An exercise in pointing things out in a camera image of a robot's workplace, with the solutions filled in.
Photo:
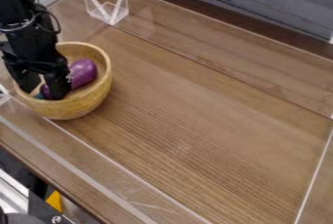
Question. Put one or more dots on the brown wooden bowl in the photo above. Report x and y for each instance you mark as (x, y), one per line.
(85, 98)

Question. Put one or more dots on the clear acrylic tray wall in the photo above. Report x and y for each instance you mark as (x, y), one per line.
(95, 182)

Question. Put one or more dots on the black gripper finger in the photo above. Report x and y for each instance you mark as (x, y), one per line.
(56, 87)
(25, 76)

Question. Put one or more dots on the yellow black device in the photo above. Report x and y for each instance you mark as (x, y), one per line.
(46, 209)

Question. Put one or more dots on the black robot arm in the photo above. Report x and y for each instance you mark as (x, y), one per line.
(25, 11)

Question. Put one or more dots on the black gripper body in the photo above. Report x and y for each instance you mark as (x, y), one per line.
(29, 51)

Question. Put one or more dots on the clear acrylic corner bracket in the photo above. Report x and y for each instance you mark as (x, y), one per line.
(108, 12)

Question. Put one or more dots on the purple toy eggplant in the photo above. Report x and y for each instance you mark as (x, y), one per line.
(83, 74)

